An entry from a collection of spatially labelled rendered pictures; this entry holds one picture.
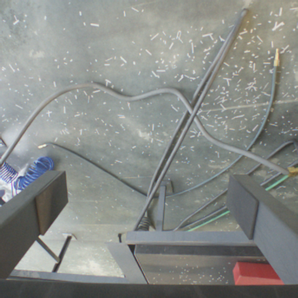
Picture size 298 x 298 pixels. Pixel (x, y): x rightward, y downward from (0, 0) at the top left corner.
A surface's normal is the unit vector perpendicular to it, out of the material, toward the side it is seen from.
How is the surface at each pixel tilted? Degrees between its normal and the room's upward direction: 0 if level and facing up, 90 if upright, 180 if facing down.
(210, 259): 0
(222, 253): 90
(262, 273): 90
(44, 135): 0
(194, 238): 90
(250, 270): 90
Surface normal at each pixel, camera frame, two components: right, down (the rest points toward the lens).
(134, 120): -0.12, 0.61
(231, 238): -0.20, -0.78
